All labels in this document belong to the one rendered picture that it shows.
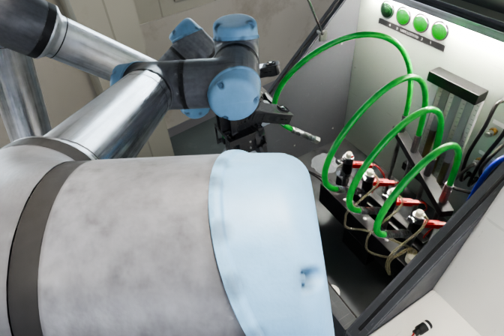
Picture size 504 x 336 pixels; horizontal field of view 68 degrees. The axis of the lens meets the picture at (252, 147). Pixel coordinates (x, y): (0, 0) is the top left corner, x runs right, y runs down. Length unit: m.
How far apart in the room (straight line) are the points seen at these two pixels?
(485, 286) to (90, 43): 0.88
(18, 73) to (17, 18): 0.19
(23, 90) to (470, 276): 0.98
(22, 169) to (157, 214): 0.09
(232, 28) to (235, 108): 0.14
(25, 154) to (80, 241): 0.11
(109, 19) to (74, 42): 1.44
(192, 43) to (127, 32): 1.28
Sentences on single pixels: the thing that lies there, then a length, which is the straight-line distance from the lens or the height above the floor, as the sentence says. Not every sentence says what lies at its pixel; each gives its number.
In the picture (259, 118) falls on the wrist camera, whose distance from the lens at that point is 0.73.
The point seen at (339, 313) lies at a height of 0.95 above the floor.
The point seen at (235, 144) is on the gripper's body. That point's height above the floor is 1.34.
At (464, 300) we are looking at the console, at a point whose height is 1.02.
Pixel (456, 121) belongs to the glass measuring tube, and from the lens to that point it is 1.14.
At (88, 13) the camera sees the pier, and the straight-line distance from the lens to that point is 2.11.
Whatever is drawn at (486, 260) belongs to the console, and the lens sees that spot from 0.90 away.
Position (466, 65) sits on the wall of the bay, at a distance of 1.09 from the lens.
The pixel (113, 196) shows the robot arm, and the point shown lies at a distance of 0.19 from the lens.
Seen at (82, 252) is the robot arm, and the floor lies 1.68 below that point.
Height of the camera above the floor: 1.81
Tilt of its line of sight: 41 degrees down
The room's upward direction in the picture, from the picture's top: 5 degrees counter-clockwise
